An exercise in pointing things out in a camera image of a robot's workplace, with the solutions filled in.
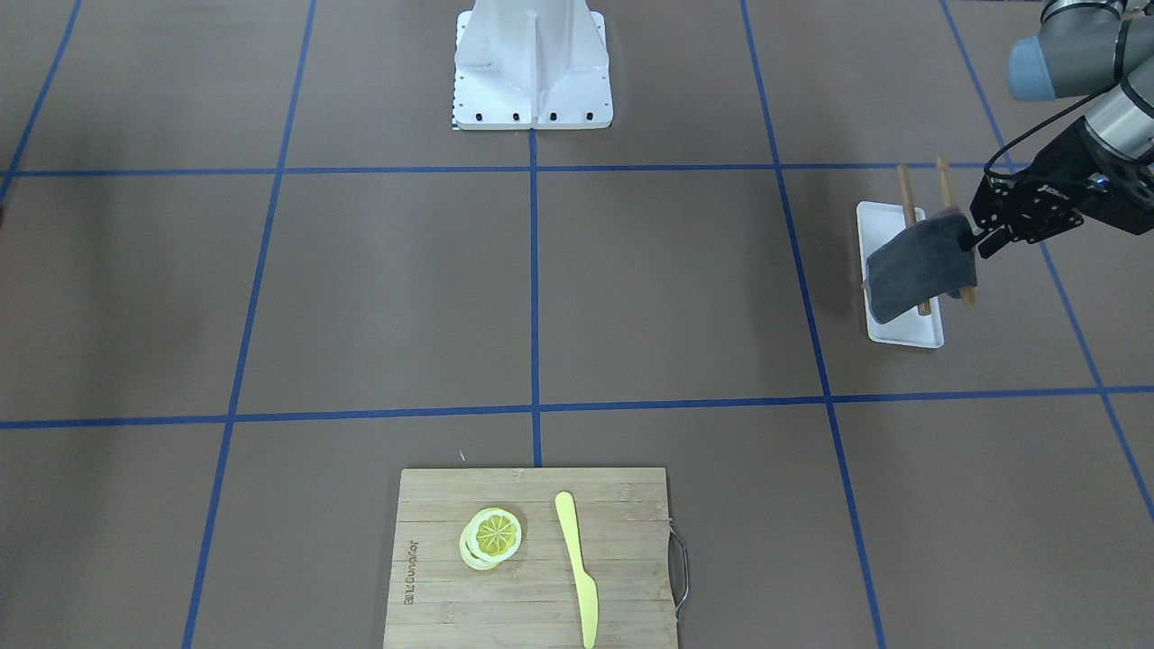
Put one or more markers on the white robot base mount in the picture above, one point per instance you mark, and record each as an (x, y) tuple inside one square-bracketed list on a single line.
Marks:
[(522, 65)]

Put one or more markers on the wooden rack bar near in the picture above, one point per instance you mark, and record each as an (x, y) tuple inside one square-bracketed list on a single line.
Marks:
[(910, 217)]

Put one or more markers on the grey wiping cloth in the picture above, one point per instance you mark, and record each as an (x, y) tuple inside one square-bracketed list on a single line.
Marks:
[(919, 264)]

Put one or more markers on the yellow plastic knife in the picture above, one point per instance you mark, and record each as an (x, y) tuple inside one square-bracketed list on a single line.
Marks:
[(584, 585)]

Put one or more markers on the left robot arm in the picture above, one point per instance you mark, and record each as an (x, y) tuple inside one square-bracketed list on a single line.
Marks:
[(1099, 166)]

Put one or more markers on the bamboo cutting board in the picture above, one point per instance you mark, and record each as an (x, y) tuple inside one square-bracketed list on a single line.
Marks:
[(436, 600)]

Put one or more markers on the wooden rack bar far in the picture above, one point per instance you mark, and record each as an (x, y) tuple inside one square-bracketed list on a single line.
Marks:
[(967, 294)]

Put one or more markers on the wooden rack bar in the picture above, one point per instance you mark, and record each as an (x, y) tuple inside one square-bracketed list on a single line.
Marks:
[(967, 294), (910, 217)]

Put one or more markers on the yellow lemon slices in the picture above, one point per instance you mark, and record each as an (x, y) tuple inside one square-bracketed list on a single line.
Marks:
[(491, 537)]

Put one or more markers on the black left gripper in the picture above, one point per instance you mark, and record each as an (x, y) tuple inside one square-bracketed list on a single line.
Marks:
[(1057, 169)]

